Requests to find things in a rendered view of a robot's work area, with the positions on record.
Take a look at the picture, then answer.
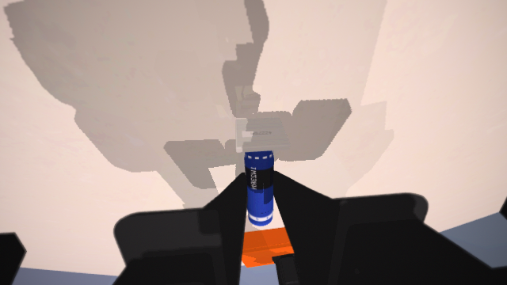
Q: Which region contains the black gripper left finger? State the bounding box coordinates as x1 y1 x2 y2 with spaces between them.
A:
113 173 248 285

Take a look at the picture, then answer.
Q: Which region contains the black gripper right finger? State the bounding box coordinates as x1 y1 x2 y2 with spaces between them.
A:
273 170 429 285

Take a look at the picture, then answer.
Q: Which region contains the blue cylindrical battery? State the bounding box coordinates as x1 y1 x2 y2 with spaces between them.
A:
244 150 274 226

